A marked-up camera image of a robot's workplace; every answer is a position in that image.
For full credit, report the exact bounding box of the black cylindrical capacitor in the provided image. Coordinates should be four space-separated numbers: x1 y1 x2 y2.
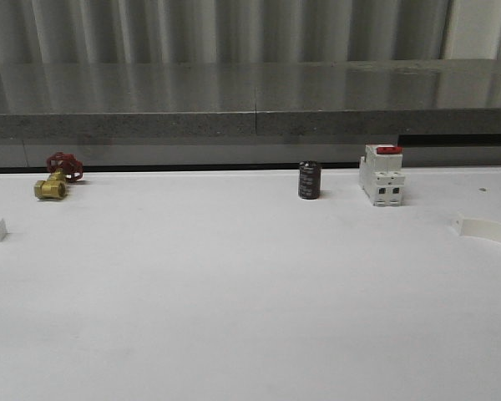
298 160 321 200

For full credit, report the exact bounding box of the grey stone countertop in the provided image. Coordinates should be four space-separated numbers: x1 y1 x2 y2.
0 60 501 170

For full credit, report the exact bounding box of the white circuit breaker red switch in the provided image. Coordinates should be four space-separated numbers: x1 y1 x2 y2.
359 145 405 206

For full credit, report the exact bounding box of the brass valve red handle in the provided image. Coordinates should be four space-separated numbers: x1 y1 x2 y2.
33 152 84 200

